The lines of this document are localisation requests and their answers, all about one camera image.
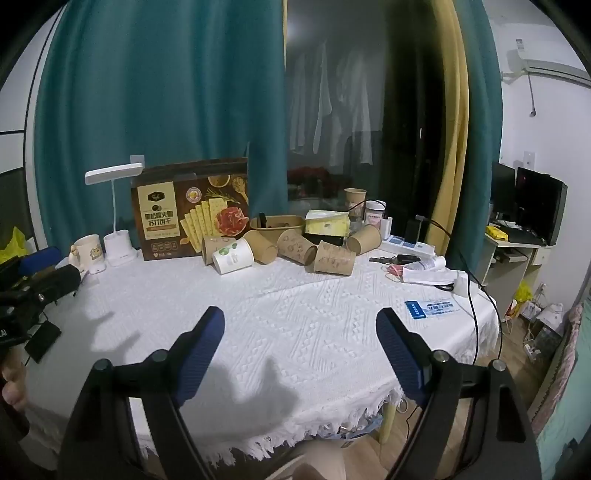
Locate brown printed paper cup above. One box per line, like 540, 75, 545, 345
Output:
314, 241, 356, 276
277, 229, 318, 266

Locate person's left hand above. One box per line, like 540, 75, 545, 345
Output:
1, 348, 27, 412

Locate blue white card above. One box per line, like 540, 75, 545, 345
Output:
405, 299, 460, 320

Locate white paper packet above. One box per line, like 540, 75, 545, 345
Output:
402, 256, 458, 286

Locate black keys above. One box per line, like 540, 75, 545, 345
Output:
370, 254, 420, 266

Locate black phone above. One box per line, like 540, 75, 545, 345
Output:
25, 321, 61, 363

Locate white textured tablecloth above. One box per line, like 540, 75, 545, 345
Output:
26, 255, 498, 463

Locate white side desk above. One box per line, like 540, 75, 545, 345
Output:
476, 234, 552, 315

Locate white desk lamp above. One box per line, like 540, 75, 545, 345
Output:
84, 162, 144, 267

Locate brown paper cup behind white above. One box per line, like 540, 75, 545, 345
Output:
202, 236, 235, 265

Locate white paper cup green print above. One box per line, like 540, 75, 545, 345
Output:
212, 238, 254, 275

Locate cream cartoon mug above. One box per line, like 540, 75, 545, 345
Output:
68, 234, 106, 274

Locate brown paper cup right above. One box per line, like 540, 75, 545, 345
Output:
346, 224, 382, 255

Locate plain brown paper cup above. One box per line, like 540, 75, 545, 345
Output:
243, 230, 277, 265

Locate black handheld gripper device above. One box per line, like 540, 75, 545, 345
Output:
1, 265, 81, 349

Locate brown cracker box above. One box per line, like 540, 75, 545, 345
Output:
131, 157, 250, 261

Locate clear jar white lid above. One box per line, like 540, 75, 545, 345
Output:
363, 200, 386, 229

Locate yellow curtain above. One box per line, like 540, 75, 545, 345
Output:
427, 0, 470, 255

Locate black flat box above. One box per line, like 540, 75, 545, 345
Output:
303, 232, 346, 247

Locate yellow tissue box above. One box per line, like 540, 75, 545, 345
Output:
304, 210, 351, 237

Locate tan oval tray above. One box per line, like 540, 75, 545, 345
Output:
249, 215, 304, 244

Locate yellow plastic bag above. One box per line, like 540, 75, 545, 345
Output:
0, 227, 27, 264

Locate upright brown paper cup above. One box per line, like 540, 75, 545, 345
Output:
345, 187, 367, 218

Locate black monitor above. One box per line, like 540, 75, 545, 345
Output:
515, 167, 568, 246

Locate teal curtain right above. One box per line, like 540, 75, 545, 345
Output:
451, 1, 503, 272

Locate white air conditioner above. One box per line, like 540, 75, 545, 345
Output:
516, 38, 591, 88

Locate black cable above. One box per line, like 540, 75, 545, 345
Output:
414, 214, 505, 365

